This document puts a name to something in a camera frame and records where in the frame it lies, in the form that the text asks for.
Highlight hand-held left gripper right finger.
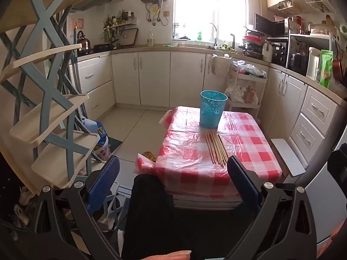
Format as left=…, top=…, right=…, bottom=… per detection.
left=225, top=156, right=317, bottom=260

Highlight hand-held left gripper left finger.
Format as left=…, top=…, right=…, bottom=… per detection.
left=34, top=156, right=121, bottom=260

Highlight bundle of wooden chopsticks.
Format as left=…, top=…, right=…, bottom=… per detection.
left=204, top=132, right=229, bottom=168

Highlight blue perforated plastic basket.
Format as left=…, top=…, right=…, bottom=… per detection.
left=200, top=90, right=228, bottom=128

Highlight person's left hand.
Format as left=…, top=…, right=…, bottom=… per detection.
left=146, top=250, right=192, bottom=260

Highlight white patterned bucket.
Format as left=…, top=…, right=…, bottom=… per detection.
left=93, top=135, right=110, bottom=161

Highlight red checked plastic tablecloth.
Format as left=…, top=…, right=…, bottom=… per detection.
left=134, top=106, right=283, bottom=198

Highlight wooden table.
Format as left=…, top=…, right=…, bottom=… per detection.
left=163, top=119, right=289, bottom=210

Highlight white plank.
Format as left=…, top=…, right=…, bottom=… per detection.
left=271, top=138, right=309, bottom=176

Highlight blue bag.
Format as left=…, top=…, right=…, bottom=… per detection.
left=84, top=119, right=107, bottom=144

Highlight person's leg in black trousers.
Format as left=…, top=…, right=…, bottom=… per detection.
left=121, top=174, right=206, bottom=260

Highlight white plastic bags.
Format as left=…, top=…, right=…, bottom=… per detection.
left=225, top=84, right=259, bottom=105

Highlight white storage trolley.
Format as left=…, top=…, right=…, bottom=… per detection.
left=226, top=60, right=269, bottom=111

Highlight green packet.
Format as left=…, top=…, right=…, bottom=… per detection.
left=320, top=49, right=333, bottom=88

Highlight white electric jug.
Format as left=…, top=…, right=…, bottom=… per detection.
left=306, top=47, right=323, bottom=80

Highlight black pot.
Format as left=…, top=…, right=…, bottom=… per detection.
left=289, top=53, right=309, bottom=73

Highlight cream base cabinets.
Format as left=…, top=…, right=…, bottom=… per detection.
left=77, top=49, right=342, bottom=170

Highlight stack of bowls and pans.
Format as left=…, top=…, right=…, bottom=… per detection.
left=242, top=35, right=265, bottom=60

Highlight metal kettle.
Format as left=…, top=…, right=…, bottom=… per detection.
left=77, top=31, right=91, bottom=50

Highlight black baking tray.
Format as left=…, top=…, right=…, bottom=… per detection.
left=119, top=28, right=139, bottom=46

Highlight chrome faucet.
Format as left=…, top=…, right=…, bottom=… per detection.
left=209, top=22, right=219, bottom=46

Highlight microwave oven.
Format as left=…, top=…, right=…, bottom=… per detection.
left=253, top=13, right=293, bottom=37

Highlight kitchen window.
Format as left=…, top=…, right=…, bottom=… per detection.
left=173, top=0, right=248, bottom=44

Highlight wood and blue shelf rack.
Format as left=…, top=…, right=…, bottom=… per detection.
left=0, top=0, right=101, bottom=191

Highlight wall rack with bottles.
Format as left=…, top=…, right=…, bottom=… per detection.
left=102, top=9, right=139, bottom=46

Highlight white wire dish rack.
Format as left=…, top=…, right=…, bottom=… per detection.
left=304, top=0, right=336, bottom=13

